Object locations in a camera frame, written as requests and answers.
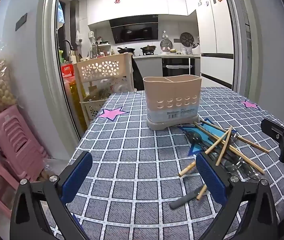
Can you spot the pink star sticker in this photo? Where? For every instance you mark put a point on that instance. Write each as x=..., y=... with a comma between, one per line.
x=249, y=103
x=110, y=113

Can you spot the white hanging plastic bag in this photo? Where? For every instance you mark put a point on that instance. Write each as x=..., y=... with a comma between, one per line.
x=78, y=39

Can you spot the grey sliding door frame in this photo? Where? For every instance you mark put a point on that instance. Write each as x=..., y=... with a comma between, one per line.
x=49, y=55

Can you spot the red plastic basket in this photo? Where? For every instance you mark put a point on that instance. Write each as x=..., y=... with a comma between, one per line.
x=68, y=71

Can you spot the black wok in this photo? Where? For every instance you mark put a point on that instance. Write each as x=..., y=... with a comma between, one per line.
x=125, y=49

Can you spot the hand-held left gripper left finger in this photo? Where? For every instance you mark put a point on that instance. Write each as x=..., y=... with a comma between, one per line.
x=80, y=175

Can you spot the white spice rack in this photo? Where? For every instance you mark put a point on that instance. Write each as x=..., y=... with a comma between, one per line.
x=101, y=49

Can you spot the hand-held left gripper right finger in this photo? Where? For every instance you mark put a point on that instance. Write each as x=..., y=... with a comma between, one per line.
x=210, y=177

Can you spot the black built-in oven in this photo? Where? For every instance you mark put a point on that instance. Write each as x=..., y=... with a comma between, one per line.
x=178, y=67

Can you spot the green bottle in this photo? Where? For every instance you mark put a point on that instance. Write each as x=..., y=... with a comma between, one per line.
x=61, y=57

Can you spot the black range hood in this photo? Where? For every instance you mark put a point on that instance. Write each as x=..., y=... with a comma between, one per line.
x=134, y=30

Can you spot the clear plastic bag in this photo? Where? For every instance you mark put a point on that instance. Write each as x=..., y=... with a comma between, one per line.
x=48, y=171

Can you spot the blue cloth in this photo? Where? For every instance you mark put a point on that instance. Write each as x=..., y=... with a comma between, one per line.
x=60, y=12

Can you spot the beige plastic utensil holder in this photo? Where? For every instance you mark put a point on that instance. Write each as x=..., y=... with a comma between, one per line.
x=172, y=100

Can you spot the white upper kitchen cabinets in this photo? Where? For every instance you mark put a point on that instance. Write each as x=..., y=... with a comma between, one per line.
x=137, y=7

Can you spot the yellow cooking oil bottle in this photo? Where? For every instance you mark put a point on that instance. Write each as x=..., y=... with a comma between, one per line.
x=75, y=97

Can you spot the black cooking pot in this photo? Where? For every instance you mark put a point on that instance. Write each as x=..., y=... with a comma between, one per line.
x=149, y=48

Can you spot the grey checkered tablecloth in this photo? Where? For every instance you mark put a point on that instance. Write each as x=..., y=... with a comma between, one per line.
x=137, y=160

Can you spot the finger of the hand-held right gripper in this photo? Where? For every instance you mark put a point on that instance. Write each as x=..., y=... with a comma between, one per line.
x=272, y=127

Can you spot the round patterned pot lid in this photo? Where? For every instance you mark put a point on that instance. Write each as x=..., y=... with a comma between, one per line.
x=166, y=44

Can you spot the black kitchen faucet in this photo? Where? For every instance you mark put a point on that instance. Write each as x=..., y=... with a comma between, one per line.
x=68, y=43

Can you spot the white rice cooker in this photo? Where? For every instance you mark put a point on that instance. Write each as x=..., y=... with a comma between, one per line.
x=195, y=49

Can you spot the dark round baking pan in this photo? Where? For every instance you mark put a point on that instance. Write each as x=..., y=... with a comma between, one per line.
x=187, y=38

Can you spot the blue star sticker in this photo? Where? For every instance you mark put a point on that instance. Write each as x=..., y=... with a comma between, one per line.
x=210, y=130

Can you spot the black wall switch panel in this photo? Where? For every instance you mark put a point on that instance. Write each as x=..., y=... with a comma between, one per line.
x=21, y=21

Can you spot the beige flower-cutout storage trolley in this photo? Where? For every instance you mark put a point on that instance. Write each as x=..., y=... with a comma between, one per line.
x=99, y=68

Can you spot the white refrigerator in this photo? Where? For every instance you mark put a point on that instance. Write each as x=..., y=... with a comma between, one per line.
x=217, y=30

